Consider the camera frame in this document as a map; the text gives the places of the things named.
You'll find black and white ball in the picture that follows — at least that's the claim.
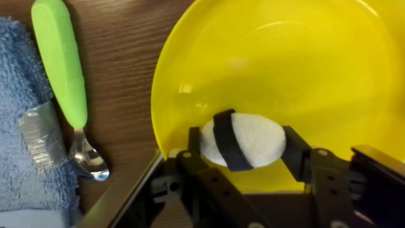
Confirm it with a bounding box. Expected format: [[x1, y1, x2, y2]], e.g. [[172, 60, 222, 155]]
[[199, 110, 288, 173]]

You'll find grey tape piece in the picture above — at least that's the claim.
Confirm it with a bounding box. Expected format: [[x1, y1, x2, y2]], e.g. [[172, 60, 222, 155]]
[[16, 101, 69, 173]]

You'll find green handled metal spoon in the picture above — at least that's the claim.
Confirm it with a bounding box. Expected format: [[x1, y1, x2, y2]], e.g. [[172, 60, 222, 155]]
[[30, 0, 111, 184]]

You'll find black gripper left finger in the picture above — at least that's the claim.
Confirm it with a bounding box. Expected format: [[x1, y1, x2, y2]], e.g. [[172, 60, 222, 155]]
[[175, 126, 264, 228]]

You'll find blue folded towel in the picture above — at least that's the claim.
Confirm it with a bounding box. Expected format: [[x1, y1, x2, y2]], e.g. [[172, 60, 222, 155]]
[[0, 17, 84, 228]]

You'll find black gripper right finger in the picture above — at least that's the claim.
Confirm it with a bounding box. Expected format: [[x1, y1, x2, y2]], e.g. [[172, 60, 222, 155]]
[[282, 125, 354, 228]]

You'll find yellow plastic bowl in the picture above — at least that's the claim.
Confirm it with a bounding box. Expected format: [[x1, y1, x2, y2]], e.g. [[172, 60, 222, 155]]
[[149, 0, 405, 196]]

